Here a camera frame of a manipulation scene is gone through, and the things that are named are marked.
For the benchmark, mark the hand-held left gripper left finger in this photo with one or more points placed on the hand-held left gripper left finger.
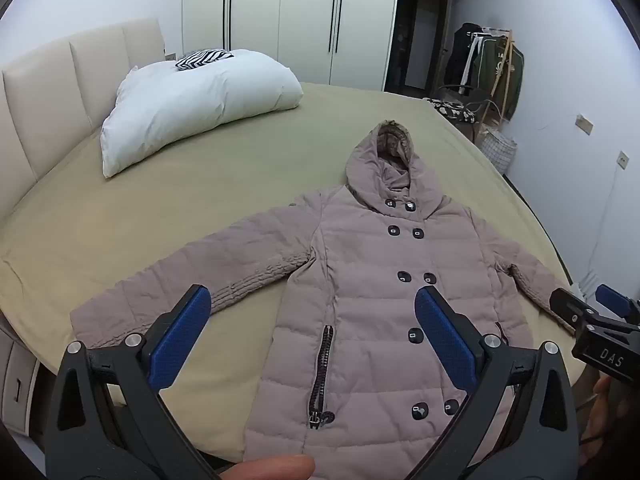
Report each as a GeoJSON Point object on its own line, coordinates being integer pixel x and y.
{"type": "Point", "coordinates": [182, 340]}

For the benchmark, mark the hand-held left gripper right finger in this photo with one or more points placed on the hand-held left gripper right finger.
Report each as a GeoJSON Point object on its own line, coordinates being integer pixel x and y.
{"type": "Point", "coordinates": [445, 340]}

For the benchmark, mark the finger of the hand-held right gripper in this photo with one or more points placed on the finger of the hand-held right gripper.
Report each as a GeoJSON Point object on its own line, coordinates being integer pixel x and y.
{"type": "Point", "coordinates": [565, 305]}
{"type": "Point", "coordinates": [617, 300]}

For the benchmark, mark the mauve hooded puffer jacket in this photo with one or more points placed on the mauve hooded puffer jacket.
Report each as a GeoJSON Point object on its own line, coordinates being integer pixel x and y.
{"type": "Point", "coordinates": [360, 270]}

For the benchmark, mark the wooden clothes rack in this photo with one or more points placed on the wooden clothes rack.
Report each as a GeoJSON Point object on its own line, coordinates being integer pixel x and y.
{"type": "Point", "coordinates": [502, 72]}

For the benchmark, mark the person's right hand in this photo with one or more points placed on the person's right hand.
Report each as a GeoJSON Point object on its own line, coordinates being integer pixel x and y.
{"type": "Point", "coordinates": [607, 420]}

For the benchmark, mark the person's left hand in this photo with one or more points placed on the person's left hand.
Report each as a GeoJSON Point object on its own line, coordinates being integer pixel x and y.
{"type": "Point", "coordinates": [272, 469]}

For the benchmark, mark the bed with beige sheet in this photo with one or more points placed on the bed with beige sheet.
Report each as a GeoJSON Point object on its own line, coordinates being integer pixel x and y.
{"type": "Point", "coordinates": [150, 200]}

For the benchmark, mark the white checked basket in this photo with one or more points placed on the white checked basket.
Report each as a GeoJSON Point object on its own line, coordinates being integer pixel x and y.
{"type": "Point", "coordinates": [499, 150]}

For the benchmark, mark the white bedside drawer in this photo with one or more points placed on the white bedside drawer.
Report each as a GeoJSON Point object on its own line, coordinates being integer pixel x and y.
{"type": "Point", "coordinates": [15, 385]}

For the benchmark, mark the black chair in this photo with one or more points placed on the black chair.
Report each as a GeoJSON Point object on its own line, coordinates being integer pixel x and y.
{"type": "Point", "coordinates": [480, 97]}

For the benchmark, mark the floral cushion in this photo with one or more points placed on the floral cushion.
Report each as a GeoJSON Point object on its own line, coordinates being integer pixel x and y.
{"type": "Point", "coordinates": [450, 109]}

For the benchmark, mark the white pillow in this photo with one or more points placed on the white pillow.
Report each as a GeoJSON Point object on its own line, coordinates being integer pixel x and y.
{"type": "Point", "coordinates": [200, 100]}

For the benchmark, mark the black hanging jacket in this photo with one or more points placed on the black hanging jacket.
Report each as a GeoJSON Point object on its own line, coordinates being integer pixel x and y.
{"type": "Point", "coordinates": [457, 60]}

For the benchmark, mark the beige padded headboard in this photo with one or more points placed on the beige padded headboard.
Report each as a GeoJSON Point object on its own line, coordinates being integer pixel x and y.
{"type": "Point", "coordinates": [45, 95]}

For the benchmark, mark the zebra striped cloth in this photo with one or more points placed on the zebra striped cloth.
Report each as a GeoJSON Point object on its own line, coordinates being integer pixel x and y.
{"type": "Point", "coordinates": [202, 59]}

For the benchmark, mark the white wardrobe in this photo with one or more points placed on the white wardrobe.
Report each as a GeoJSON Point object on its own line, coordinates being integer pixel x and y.
{"type": "Point", "coordinates": [280, 15]}

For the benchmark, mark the white wall outlet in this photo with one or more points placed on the white wall outlet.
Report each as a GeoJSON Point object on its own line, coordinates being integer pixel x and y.
{"type": "Point", "coordinates": [623, 160]}

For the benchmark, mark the beige wall outlet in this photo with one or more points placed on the beige wall outlet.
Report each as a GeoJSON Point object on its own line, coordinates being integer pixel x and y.
{"type": "Point", "coordinates": [584, 124]}

